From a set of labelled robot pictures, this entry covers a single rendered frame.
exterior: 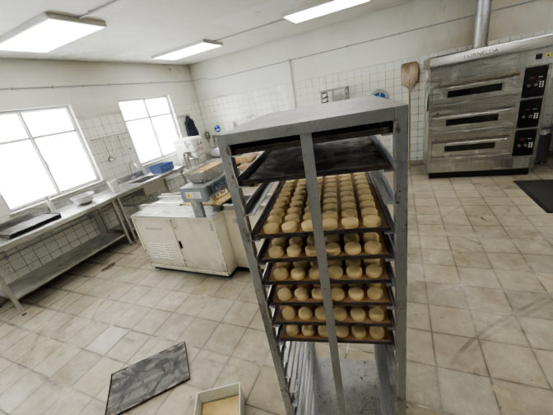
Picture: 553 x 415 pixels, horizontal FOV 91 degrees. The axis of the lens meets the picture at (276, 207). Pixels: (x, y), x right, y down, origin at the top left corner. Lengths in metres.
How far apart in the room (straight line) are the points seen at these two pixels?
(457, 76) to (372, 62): 1.73
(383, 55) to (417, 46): 0.59
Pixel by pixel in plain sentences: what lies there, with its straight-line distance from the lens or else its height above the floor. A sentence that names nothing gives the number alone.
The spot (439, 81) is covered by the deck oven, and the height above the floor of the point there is 1.65.
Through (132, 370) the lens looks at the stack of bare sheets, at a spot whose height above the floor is 0.02.
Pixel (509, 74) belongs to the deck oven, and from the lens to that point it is 5.61.
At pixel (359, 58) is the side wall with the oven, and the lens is 6.45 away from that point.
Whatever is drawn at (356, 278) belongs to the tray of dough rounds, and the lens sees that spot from 0.93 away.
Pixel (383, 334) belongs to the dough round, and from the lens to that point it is 1.13.
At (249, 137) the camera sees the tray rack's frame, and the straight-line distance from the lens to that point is 0.74.
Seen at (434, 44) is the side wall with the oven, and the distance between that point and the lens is 6.44.
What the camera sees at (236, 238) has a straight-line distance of 3.14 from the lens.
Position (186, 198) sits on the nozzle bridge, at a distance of 3.02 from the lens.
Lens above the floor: 1.89
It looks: 22 degrees down
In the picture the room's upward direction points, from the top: 11 degrees counter-clockwise
